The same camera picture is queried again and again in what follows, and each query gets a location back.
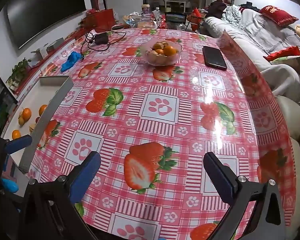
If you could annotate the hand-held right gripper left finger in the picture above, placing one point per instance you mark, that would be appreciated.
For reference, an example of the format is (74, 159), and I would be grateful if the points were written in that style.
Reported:
(88, 171)

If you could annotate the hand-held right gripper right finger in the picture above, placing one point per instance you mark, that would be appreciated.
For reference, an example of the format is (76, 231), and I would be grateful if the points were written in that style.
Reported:
(218, 176)

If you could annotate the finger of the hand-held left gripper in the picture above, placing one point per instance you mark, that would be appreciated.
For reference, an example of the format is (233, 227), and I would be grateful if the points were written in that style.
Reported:
(18, 143)

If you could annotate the white shallow cardboard box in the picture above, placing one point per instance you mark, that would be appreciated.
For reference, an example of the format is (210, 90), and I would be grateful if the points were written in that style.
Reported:
(27, 97)

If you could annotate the clear glass bowl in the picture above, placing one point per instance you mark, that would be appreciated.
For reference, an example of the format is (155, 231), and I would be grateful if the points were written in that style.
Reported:
(162, 57)

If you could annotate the large orange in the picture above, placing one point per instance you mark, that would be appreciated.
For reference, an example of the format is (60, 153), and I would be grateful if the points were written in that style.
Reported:
(170, 50)

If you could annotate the person's left hand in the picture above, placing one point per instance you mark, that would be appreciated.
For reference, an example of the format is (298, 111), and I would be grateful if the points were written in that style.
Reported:
(9, 185)

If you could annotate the dark computer monitor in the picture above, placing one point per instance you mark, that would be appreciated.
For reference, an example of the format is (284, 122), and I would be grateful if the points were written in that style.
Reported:
(0, 105)

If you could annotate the green potted plant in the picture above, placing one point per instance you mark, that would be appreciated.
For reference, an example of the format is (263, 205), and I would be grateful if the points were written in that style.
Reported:
(20, 70)

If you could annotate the cream leather sofa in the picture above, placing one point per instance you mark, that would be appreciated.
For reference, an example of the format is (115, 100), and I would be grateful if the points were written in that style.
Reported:
(290, 120)

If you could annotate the small white open box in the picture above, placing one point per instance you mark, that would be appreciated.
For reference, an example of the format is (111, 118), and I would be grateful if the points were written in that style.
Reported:
(41, 52)

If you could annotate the blue rubber glove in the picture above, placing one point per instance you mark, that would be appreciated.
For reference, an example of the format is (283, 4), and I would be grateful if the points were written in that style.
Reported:
(70, 61)

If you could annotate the strawberry print plastic tablecloth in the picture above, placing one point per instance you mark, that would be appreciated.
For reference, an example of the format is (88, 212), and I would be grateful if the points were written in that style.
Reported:
(165, 92)

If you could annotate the small grey box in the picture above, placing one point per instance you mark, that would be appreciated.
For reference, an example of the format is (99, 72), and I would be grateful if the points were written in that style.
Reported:
(55, 44)

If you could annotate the black smartphone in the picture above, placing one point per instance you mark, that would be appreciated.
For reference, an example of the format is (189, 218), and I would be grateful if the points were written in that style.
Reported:
(213, 56)

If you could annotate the black flat television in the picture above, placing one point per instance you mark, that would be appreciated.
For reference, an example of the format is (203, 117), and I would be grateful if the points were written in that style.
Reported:
(45, 10)

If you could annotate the red trimmed cushion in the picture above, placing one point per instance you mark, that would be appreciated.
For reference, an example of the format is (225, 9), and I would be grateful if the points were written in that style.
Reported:
(287, 55)

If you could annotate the grey quilted sofa cover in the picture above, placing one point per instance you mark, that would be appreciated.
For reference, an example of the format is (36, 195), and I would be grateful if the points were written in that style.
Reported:
(262, 37)

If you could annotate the red gift bag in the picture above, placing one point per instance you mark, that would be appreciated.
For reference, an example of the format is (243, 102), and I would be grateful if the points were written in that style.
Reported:
(101, 18)

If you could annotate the crumpled plastic bags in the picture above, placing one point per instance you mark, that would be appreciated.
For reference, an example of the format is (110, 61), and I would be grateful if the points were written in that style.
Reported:
(132, 20)

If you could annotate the red folding rack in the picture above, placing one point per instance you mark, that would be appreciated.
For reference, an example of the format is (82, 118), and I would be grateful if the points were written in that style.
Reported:
(196, 17)

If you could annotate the black framed screen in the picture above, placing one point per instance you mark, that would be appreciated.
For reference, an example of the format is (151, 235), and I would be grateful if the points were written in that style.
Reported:
(175, 18)

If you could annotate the dark clothes pile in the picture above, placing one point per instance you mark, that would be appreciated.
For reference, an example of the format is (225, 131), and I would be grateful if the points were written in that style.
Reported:
(217, 7)

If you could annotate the red embroidered cushion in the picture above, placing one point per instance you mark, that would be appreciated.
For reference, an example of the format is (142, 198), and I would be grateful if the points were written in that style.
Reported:
(277, 15)

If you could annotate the clear plastic water bottle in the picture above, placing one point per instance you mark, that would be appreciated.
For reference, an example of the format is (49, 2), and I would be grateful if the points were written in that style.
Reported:
(157, 13)

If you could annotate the white side table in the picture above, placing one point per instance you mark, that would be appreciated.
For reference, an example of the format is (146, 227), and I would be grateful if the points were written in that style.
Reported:
(176, 3)

